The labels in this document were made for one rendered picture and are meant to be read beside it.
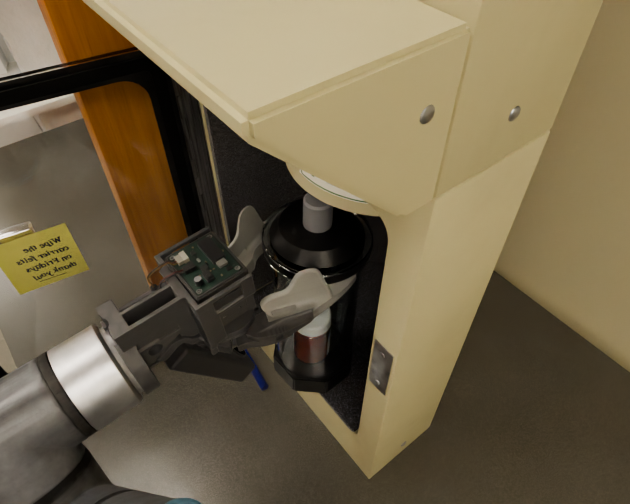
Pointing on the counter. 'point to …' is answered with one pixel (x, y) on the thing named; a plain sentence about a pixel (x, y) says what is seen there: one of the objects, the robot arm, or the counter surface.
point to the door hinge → (187, 104)
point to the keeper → (380, 367)
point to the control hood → (317, 81)
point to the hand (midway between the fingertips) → (315, 252)
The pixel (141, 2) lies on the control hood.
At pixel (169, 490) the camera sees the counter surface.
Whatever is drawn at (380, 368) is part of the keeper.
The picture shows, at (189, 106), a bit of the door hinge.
